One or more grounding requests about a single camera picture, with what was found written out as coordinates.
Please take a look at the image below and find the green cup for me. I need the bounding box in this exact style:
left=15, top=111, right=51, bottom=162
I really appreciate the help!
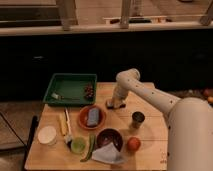
left=71, top=137, right=86, bottom=154

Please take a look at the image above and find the green bean pod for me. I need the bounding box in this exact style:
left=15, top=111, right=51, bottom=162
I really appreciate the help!
left=80, top=134, right=96, bottom=162

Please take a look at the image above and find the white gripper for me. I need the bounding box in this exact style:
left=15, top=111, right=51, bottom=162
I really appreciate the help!
left=111, top=84, right=126, bottom=106

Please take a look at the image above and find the orange plate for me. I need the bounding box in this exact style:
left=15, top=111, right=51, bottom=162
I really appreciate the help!
left=78, top=105, right=106, bottom=130

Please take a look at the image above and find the small brush in tray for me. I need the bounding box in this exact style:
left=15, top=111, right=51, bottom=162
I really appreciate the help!
left=51, top=93, right=80, bottom=101

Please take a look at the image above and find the red tomato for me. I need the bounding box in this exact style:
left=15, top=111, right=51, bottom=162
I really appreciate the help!
left=127, top=137, right=141, bottom=151

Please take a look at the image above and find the yellow corn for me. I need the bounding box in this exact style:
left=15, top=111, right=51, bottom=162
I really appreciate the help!
left=59, top=114, right=67, bottom=136

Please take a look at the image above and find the white round container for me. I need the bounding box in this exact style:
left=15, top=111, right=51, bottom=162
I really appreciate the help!
left=37, top=126, right=57, bottom=145

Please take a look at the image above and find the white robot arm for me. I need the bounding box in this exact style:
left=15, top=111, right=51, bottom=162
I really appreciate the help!
left=112, top=68, right=213, bottom=171

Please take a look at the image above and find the metal cup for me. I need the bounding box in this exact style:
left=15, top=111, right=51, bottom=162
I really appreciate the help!
left=132, top=111, right=145, bottom=129

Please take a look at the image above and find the grey sponge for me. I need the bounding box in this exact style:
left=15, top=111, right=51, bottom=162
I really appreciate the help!
left=87, top=107, right=99, bottom=127

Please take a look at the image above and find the grey cloth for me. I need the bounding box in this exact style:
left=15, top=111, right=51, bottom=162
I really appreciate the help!
left=92, top=143, right=124, bottom=164

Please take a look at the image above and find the green plastic tray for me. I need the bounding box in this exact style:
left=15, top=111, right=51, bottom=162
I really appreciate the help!
left=43, top=73, right=97, bottom=107

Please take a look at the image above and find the red grapes bunch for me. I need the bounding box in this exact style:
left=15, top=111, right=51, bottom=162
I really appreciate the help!
left=84, top=85, right=94, bottom=100

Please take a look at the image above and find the black chair frame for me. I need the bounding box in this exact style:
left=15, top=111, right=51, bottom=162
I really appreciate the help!
left=0, top=112, right=39, bottom=171

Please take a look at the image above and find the dark brown bowl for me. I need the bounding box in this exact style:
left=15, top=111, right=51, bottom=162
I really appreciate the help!
left=96, top=128, right=123, bottom=151

